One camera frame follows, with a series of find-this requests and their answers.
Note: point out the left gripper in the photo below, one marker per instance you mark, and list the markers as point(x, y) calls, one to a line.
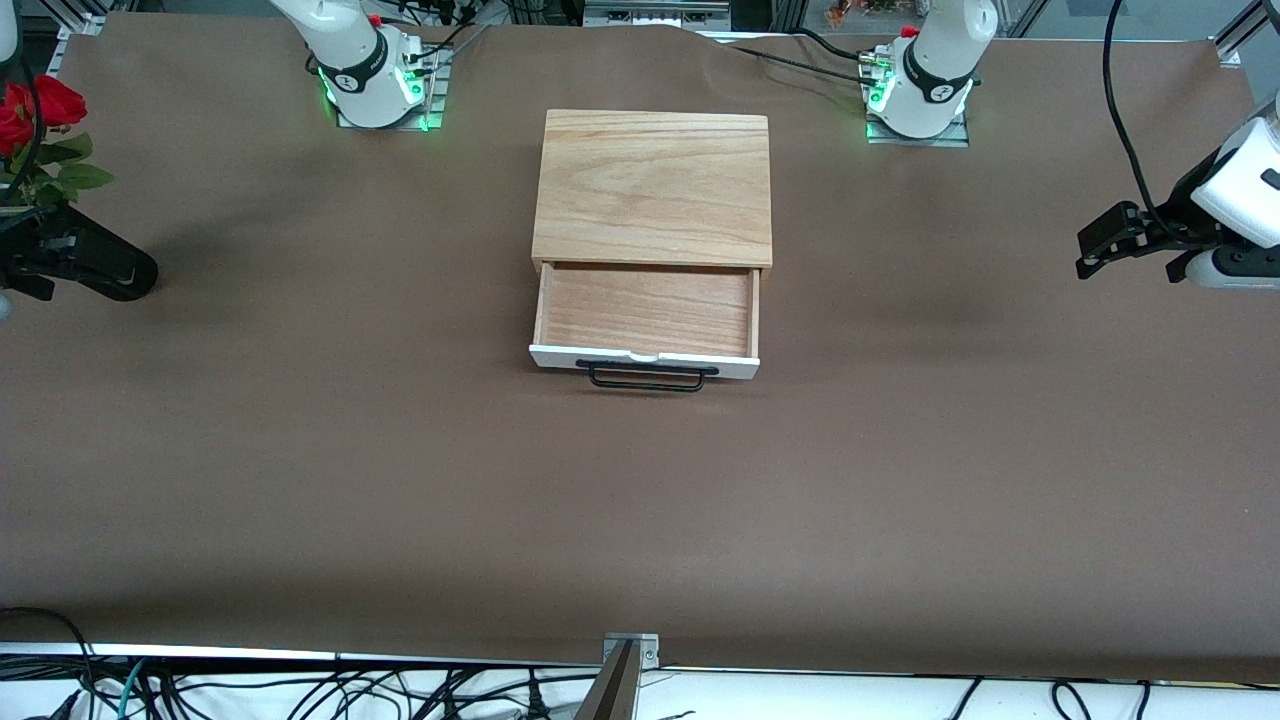
point(1183, 213)

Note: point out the wooden drawer white front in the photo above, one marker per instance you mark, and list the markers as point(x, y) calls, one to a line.
point(645, 310)

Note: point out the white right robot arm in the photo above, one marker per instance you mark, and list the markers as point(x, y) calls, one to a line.
point(350, 50)

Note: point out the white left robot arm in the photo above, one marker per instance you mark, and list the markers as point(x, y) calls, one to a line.
point(935, 60)

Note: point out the light wooden drawer cabinet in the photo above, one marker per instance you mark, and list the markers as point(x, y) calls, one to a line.
point(650, 180)

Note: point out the black cylindrical vase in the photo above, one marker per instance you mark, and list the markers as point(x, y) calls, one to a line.
point(115, 268)

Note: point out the red rose bouquet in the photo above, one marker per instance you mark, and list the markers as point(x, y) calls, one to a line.
point(50, 100)

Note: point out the brown table cover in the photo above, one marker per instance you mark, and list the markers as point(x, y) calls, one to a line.
point(300, 480)

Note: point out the silver metal box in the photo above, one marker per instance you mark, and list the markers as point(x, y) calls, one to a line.
point(655, 12)

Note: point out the aluminium frame profile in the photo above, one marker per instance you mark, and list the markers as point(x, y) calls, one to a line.
point(75, 10)
point(1245, 30)

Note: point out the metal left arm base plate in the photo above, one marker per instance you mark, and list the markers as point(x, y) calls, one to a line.
point(915, 142)

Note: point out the silver table edge rail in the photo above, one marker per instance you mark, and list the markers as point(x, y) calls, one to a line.
point(200, 655)

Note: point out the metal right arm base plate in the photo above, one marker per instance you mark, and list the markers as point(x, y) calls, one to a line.
point(432, 105)

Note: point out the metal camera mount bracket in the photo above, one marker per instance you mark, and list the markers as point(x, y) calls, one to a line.
point(628, 655)

